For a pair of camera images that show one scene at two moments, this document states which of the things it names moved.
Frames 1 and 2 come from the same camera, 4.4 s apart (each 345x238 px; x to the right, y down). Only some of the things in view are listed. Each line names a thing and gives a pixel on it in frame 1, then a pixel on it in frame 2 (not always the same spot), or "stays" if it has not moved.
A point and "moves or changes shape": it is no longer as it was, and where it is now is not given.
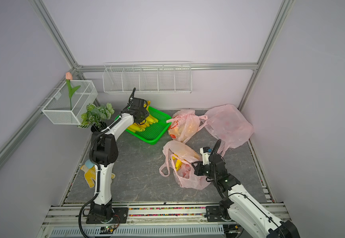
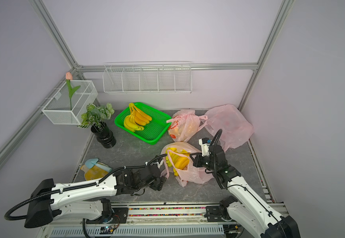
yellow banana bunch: [151, 119] to [177, 159]
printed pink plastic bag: [179, 157] moves or changes shape
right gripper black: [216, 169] to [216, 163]
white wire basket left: [68, 105] stays
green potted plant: [95, 114] stays
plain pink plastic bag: [228, 126] stays
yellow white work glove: [90, 175] stays
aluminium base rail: [69, 220] stays
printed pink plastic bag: [185, 124] stays
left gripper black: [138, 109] to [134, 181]
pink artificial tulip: [69, 77] stays
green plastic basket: [152, 135] stays
